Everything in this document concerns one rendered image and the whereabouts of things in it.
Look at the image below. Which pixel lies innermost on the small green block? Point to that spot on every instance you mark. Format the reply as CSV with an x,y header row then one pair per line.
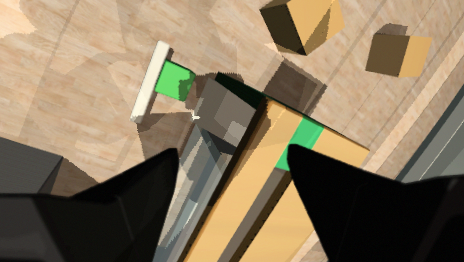
x,y
174,80

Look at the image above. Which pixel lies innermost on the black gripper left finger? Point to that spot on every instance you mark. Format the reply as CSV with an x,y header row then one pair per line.
x,y
118,220

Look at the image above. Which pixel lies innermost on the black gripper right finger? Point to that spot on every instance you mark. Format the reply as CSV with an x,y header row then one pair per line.
x,y
360,216

